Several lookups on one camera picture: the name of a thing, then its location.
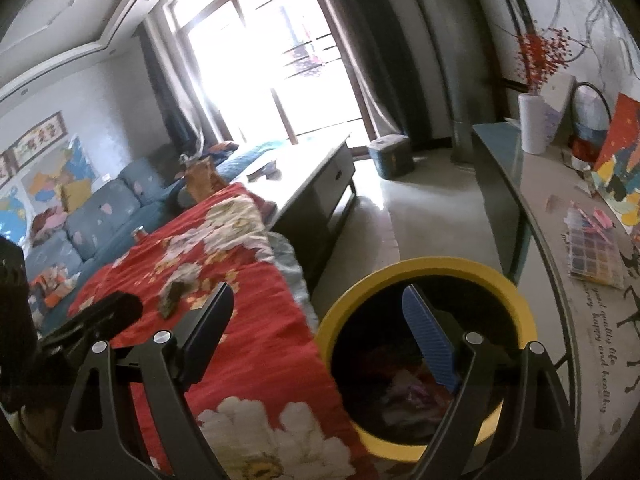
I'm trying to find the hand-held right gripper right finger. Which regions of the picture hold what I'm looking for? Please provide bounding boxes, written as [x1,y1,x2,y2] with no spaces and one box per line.
[401,284,583,480]

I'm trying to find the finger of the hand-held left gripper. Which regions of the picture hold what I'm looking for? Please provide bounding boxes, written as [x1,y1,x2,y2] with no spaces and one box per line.
[37,291,144,361]

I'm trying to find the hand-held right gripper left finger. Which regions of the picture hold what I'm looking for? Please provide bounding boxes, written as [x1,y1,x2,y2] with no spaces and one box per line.
[57,281,236,480]

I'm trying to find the yellow round bin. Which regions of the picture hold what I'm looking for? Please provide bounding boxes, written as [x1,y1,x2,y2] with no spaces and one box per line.
[316,256,538,463]

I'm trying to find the pile of clothes on sofa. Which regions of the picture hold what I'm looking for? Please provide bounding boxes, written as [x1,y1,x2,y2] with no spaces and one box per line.
[29,207,76,311]

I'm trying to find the dark green wrapper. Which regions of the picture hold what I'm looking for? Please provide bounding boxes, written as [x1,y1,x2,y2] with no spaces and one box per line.
[159,280,187,319]

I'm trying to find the red floral blanket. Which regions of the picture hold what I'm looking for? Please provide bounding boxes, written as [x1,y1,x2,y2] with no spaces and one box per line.
[65,182,382,480]

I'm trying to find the blue fabric sofa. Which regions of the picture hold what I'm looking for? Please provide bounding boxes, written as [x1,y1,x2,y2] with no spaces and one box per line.
[22,140,292,337]

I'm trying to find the brown paper bag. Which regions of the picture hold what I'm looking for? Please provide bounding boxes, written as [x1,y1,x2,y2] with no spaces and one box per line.
[185,156,224,202]

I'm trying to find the glass-topped media cabinet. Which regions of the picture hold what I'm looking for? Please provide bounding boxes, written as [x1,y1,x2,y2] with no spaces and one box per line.
[471,119,640,461]

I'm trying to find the white coffee table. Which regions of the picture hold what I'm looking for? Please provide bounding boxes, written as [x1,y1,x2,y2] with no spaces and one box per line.
[244,132,359,292]

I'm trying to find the clear bead organiser box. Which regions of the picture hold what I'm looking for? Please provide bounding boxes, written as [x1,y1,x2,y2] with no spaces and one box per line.
[564,202,637,289]

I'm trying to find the blue storage box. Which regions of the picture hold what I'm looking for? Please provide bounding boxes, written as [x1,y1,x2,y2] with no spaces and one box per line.
[367,134,415,179]

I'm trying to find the silver standing air conditioner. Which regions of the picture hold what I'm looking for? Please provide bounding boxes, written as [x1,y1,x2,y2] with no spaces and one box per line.
[414,0,484,167]

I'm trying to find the dark curtain with grey lining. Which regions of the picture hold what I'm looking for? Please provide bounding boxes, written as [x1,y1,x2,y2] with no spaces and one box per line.
[309,0,432,147]
[139,14,207,152]

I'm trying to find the white cylindrical vase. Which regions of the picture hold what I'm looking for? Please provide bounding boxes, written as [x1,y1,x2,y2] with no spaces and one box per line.
[517,91,547,156]

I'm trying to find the colourful cartoon picture book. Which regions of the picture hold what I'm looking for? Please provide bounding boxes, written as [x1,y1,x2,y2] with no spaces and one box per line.
[590,92,640,234]

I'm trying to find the red berry branches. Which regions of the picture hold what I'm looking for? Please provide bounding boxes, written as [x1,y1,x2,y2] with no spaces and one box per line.
[514,25,594,97]

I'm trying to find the blue wall map poster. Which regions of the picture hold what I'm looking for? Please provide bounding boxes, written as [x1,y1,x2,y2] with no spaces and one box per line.
[0,185,32,249]

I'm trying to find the colourful wall map poster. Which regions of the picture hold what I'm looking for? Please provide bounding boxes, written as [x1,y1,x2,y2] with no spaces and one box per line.
[24,135,97,202]

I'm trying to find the framed wall picture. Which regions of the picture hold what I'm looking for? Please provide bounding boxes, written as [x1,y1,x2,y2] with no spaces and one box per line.
[0,111,69,186]

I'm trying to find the basket with black handle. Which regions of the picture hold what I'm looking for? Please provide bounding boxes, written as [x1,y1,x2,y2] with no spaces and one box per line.
[570,82,614,162]

